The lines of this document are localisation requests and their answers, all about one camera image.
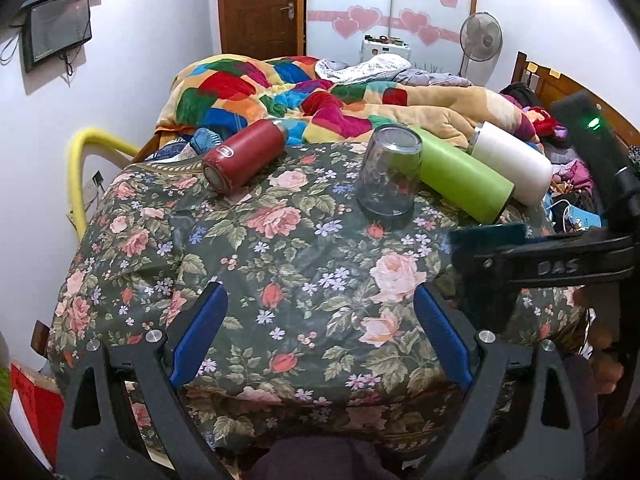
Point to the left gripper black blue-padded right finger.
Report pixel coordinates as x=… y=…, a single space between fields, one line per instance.
x=550 y=443

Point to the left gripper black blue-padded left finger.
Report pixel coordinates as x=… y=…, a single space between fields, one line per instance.
x=99 y=436

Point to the dark green mug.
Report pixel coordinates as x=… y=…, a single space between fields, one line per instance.
x=483 y=290

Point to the clear glass cup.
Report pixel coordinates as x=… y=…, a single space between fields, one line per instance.
x=389 y=172

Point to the person's hand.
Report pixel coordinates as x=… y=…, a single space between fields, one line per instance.
x=607 y=370

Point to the red box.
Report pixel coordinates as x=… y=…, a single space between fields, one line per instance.
x=35 y=411

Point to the white tumbler bottle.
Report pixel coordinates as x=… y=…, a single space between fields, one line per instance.
x=524 y=166

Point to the green tumbler bottle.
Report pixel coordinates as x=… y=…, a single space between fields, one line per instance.
x=462 y=180

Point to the pile of colourful clothes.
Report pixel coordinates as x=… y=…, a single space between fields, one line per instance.
x=571 y=200

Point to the wooden headboard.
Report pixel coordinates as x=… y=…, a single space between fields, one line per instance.
x=550 y=86

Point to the floral dark bedspread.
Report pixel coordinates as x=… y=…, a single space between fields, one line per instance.
x=320 y=333

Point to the white standing fan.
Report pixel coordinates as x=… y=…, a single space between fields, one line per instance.
x=481 y=40

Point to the colourful patchwork blanket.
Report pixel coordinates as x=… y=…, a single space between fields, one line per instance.
x=228 y=92

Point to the white patterned pillow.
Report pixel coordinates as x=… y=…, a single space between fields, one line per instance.
x=385 y=66

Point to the white small appliance box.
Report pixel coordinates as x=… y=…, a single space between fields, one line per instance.
x=372 y=46

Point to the white sliding wardrobe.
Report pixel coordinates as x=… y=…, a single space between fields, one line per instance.
x=430 y=29

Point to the red thermos bottle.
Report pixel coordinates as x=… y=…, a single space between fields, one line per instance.
x=234 y=162

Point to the brown wooden door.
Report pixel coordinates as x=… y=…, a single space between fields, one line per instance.
x=262 y=28

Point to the yellow foam-padded bed rail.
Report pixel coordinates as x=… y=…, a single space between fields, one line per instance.
x=92 y=150

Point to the small black wall monitor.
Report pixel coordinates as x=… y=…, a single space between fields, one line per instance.
x=52 y=28

